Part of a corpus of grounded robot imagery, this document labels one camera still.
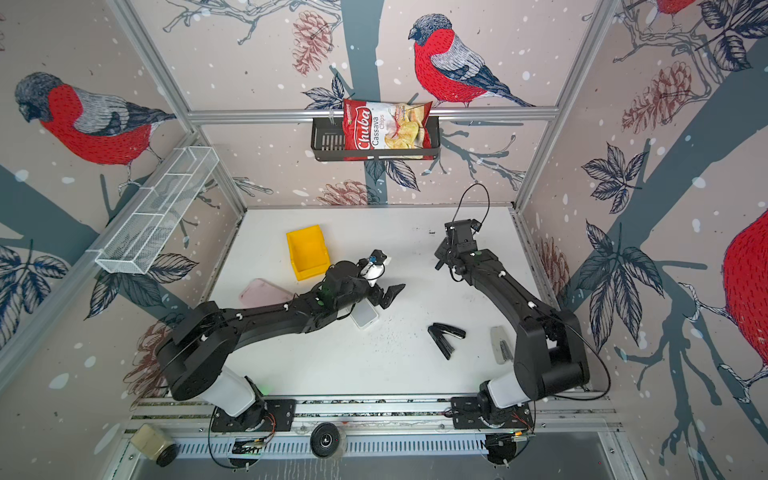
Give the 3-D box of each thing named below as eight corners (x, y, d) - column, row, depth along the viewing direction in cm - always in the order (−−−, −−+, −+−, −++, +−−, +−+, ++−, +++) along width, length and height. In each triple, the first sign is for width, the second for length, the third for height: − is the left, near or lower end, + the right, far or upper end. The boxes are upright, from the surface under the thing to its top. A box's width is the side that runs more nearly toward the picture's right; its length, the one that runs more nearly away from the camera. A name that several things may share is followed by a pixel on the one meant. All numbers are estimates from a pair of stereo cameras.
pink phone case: (241, 308, 96) (236, 303, 93) (250, 283, 102) (246, 278, 99) (290, 308, 96) (287, 303, 93) (296, 283, 102) (293, 278, 99)
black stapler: (421, 337, 88) (422, 334, 86) (439, 317, 92) (441, 313, 90) (447, 360, 84) (449, 357, 81) (465, 337, 88) (467, 334, 86)
